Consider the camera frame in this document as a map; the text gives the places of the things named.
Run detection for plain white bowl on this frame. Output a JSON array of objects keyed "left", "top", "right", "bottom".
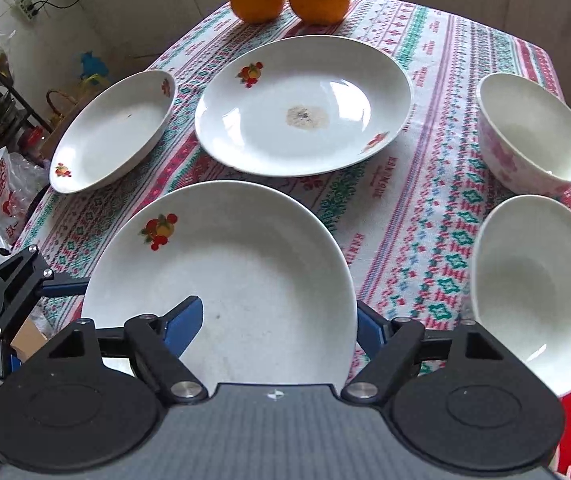
[{"left": 470, "top": 195, "right": 571, "bottom": 398}]

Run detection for white plate with fruit print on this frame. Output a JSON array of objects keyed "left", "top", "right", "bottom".
[
  {"left": 194, "top": 35, "right": 413, "bottom": 177},
  {"left": 81, "top": 180, "right": 359, "bottom": 386},
  {"left": 48, "top": 70, "right": 177, "bottom": 194}
]

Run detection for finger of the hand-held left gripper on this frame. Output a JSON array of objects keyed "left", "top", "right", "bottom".
[
  {"left": 0, "top": 245, "right": 89, "bottom": 338},
  {"left": 0, "top": 349, "right": 32, "bottom": 390}
]

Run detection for patterned red green tablecloth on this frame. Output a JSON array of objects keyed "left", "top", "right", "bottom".
[{"left": 12, "top": 0, "right": 571, "bottom": 376}]

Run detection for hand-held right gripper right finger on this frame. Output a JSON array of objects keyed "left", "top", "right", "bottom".
[{"left": 340, "top": 300, "right": 506, "bottom": 403}]

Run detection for dark metal rack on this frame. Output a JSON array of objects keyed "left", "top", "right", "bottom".
[{"left": 0, "top": 67, "right": 56, "bottom": 136}]

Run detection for brown cardboard box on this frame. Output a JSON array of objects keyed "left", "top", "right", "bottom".
[{"left": 12, "top": 319, "right": 50, "bottom": 362}]

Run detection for brown wicker basket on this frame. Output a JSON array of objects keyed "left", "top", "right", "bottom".
[{"left": 40, "top": 87, "right": 88, "bottom": 161}]

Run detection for white plastic bag red print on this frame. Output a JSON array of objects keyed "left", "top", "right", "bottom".
[{"left": 0, "top": 147, "right": 48, "bottom": 233}]

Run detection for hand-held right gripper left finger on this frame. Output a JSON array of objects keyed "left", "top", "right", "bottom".
[{"left": 45, "top": 296, "right": 208, "bottom": 406}]

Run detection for white power strip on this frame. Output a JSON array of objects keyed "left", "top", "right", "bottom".
[{"left": 12, "top": 0, "right": 41, "bottom": 23}]

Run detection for white bowl with pink flowers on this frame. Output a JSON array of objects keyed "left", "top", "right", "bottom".
[{"left": 476, "top": 73, "right": 571, "bottom": 197}]

